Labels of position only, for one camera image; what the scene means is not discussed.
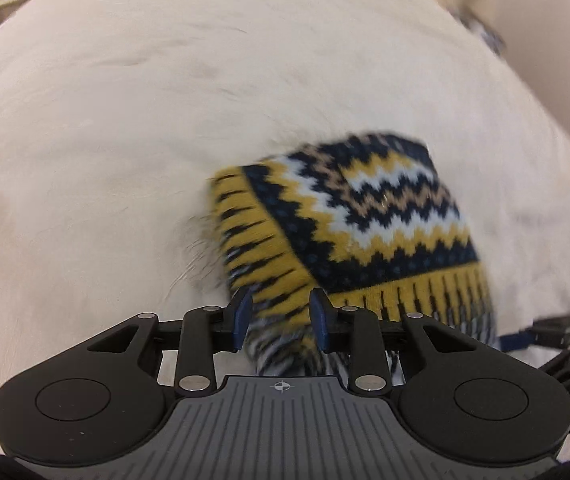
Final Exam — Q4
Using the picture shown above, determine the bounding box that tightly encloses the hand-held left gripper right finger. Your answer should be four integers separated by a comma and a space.
308, 286, 486, 396

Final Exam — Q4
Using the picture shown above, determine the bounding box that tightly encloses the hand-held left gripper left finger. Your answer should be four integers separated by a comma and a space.
86, 286, 254, 396

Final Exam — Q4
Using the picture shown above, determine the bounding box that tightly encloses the zigzag patterned knit sweater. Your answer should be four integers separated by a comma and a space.
209, 131, 498, 379

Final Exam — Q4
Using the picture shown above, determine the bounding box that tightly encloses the white bed cover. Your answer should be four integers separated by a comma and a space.
0, 0, 570, 480

